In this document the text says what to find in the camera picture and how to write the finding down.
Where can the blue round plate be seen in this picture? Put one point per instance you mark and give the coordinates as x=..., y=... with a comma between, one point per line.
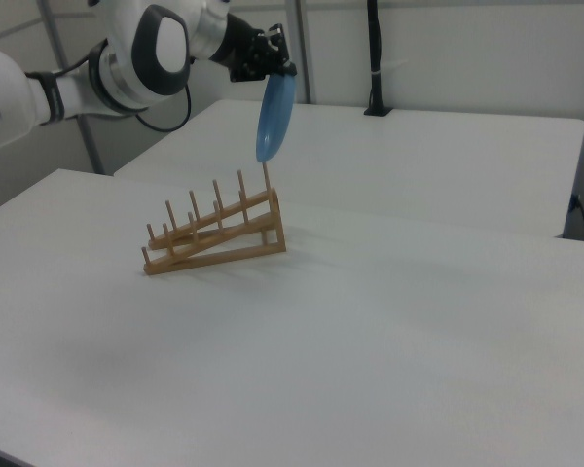
x=274, y=119

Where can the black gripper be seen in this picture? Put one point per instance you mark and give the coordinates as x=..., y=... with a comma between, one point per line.
x=255, y=56

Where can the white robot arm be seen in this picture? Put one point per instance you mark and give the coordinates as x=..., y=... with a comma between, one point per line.
x=160, y=48

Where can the black pole with base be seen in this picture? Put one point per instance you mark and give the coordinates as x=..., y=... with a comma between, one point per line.
x=375, y=58

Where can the grey metal frame post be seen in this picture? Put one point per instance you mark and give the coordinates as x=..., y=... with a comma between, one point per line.
x=305, y=53
x=85, y=131

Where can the wooden plate rack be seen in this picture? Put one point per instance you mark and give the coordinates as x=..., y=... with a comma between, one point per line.
x=233, y=228

